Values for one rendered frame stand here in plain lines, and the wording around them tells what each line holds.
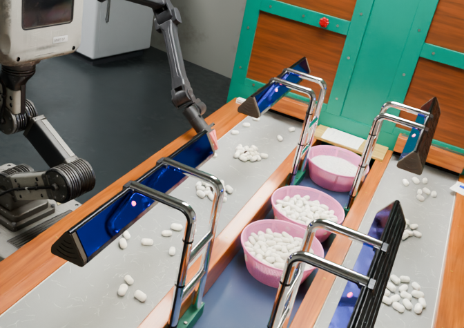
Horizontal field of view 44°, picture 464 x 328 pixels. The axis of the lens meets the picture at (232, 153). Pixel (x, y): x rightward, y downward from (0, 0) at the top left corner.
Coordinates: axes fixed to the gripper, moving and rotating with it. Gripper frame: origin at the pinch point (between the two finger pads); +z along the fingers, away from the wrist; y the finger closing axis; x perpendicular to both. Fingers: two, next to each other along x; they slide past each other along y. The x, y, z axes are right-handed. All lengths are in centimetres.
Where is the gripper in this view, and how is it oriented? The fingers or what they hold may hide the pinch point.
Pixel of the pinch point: (215, 148)
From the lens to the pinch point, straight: 235.1
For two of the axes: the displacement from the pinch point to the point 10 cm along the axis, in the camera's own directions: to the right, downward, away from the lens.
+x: -7.1, 4.6, 5.3
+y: 4.0, -3.6, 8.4
